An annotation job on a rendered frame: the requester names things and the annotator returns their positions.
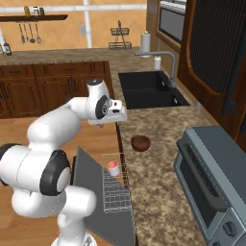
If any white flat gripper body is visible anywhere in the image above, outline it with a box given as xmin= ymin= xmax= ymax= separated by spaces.
xmin=87 ymin=109 xmax=129 ymax=126

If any brown bowl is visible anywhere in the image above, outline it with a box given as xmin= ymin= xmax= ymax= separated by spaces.
xmin=131 ymin=135 xmax=152 ymax=153

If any white cup red inside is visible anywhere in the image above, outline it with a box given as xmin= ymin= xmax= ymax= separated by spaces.
xmin=106 ymin=160 xmax=121 ymax=178

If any grey dishwasher door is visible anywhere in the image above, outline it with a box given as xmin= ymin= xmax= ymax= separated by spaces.
xmin=71 ymin=146 xmax=137 ymax=246

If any brown cupboard door dark panel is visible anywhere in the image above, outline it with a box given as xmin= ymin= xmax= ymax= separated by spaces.
xmin=177 ymin=0 xmax=246 ymax=143

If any black sink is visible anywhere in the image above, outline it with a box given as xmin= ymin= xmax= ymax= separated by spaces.
xmin=117 ymin=70 xmax=191 ymax=111

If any brown cupboard run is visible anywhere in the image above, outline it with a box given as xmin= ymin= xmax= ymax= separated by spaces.
xmin=0 ymin=61 xmax=115 ymax=120

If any white soap dispenser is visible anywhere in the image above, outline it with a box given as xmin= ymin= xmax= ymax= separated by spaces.
xmin=153 ymin=54 xmax=162 ymax=71

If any white paper towel roll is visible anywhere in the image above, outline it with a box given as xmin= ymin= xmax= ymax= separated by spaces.
xmin=139 ymin=30 xmax=152 ymax=59

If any grey tap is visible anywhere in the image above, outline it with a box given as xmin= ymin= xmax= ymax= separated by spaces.
xmin=134 ymin=50 xmax=179 ymax=88

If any hanging grey whisk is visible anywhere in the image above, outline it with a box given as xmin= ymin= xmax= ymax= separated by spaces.
xmin=34 ymin=22 xmax=42 ymax=44

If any hanging grey ladle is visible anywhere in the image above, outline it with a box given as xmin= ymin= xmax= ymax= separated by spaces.
xmin=28 ymin=22 xmax=37 ymax=44

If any grey microwave oven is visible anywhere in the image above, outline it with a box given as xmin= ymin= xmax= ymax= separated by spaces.
xmin=159 ymin=0 xmax=187 ymax=45

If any hanging grey spatula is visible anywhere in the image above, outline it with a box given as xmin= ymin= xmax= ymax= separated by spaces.
xmin=17 ymin=23 xmax=26 ymax=44

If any grey toaster oven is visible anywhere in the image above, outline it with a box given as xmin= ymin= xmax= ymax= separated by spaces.
xmin=173 ymin=125 xmax=246 ymax=246

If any dark bottle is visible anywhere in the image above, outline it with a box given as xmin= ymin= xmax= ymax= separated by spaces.
xmin=2 ymin=37 xmax=13 ymax=57

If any dark wooden shelf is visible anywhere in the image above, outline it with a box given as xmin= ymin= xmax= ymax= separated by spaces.
xmin=0 ymin=13 xmax=69 ymax=23

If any dark toaster oven knob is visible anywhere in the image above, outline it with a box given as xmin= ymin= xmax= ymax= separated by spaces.
xmin=222 ymin=221 xmax=237 ymax=237

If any black wire stand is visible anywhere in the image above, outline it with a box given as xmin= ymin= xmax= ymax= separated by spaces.
xmin=108 ymin=20 xmax=134 ymax=52

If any wire dishwasher rack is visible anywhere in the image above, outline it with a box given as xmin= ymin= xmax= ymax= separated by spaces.
xmin=101 ymin=152 xmax=134 ymax=214

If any dark toaster oven handle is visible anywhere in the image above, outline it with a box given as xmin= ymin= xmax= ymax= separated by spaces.
xmin=176 ymin=138 xmax=229 ymax=213

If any black cupboard handle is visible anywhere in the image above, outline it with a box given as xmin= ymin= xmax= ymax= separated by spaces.
xmin=221 ymin=30 xmax=246 ymax=115

